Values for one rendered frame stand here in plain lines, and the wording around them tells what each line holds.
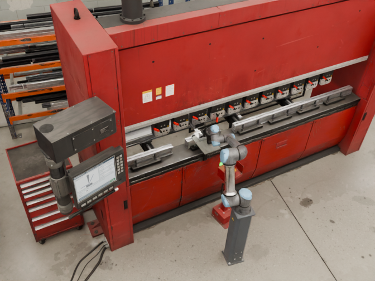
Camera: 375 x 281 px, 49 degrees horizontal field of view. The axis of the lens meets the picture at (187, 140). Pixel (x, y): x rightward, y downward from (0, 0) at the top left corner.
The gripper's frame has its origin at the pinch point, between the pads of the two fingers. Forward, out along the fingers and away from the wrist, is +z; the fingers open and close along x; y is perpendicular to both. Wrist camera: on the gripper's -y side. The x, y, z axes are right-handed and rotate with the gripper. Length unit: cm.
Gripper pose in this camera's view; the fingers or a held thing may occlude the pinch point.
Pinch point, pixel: (202, 137)
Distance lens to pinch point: 411.0
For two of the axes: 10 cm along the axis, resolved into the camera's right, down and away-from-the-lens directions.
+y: -3.3, -9.4, 0.5
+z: -3.3, 1.7, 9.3
